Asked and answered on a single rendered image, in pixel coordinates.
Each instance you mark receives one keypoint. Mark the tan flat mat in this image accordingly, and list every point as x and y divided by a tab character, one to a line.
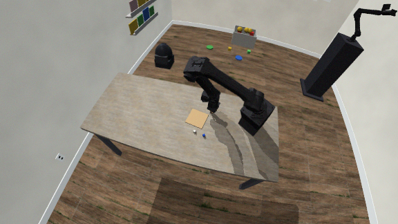
196	118

